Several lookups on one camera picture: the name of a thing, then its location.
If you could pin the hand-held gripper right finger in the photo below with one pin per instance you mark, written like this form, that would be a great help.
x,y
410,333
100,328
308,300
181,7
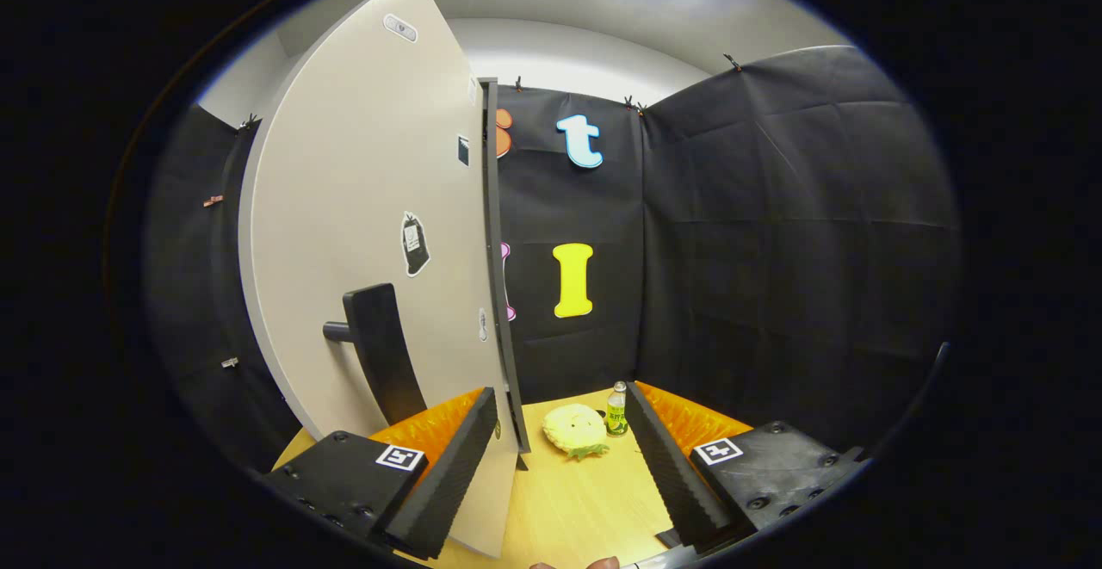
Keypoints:
x,y
667,466

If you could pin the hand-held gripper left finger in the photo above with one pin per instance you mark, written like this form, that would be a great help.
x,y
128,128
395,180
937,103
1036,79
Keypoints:
x,y
452,474

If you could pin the dark grey shoe cabinet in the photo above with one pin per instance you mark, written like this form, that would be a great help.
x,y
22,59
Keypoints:
x,y
492,207

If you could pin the beige shoe cabinet door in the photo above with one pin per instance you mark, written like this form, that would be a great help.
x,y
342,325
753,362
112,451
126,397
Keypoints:
x,y
362,164

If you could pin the small green label bottle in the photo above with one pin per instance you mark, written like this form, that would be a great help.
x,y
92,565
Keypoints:
x,y
616,414

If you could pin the yellow pineapple plush toy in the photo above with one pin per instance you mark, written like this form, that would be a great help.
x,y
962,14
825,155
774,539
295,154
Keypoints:
x,y
572,429

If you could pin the black backdrop cloth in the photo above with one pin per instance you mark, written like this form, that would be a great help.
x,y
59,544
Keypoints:
x,y
775,293

